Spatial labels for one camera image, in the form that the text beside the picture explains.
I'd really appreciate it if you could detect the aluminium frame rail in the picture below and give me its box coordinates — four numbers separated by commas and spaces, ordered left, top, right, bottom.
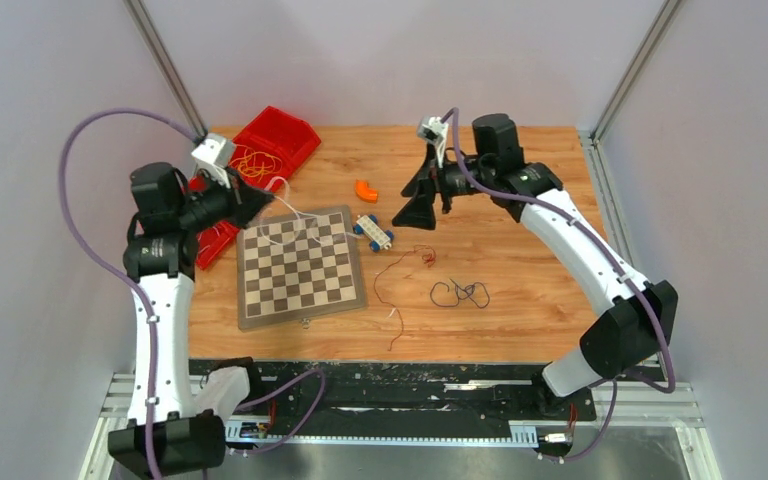
79, 374, 723, 480

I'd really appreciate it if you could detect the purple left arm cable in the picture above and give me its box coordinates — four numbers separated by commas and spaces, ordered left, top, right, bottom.
58, 108, 327, 480

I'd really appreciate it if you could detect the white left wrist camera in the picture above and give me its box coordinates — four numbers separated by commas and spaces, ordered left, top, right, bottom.
191, 133, 236, 188

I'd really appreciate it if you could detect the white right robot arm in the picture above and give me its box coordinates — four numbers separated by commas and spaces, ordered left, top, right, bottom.
392, 109, 678, 418

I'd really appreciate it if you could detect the yellow wire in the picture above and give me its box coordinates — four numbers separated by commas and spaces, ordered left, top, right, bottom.
228, 145, 286, 185

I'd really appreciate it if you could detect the red plastic bin tray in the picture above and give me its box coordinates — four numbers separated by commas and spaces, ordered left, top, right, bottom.
196, 106, 321, 270

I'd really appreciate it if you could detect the wooden chessboard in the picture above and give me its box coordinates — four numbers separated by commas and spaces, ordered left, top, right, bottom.
236, 205, 368, 331

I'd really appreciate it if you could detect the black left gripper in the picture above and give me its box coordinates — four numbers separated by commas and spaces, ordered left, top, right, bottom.
175, 165, 274, 235

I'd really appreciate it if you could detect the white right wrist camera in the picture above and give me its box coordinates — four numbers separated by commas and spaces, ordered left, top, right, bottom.
417, 116, 449, 164

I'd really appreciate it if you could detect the white blue toy car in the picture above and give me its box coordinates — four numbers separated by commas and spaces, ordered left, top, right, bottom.
353, 215, 394, 253

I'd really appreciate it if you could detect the orange pipe elbow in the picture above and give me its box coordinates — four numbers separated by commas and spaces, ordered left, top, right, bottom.
354, 180, 379, 204

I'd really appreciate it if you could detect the red wire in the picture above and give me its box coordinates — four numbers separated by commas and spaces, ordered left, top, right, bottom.
370, 243, 440, 352

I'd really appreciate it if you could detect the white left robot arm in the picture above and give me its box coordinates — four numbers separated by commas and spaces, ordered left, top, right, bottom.
108, 162, 274, 479

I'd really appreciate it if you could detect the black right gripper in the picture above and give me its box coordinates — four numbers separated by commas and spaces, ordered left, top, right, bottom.
392, 142, 494, 230

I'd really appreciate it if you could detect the white wire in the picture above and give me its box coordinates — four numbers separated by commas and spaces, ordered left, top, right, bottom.
254, 175, 359, 246

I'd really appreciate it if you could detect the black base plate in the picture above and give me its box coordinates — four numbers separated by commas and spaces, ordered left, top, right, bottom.
189, 357, 597, 439

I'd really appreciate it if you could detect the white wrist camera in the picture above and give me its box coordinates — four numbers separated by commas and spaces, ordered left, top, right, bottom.
191, 133, 236, 188
417, 116, 449, 164

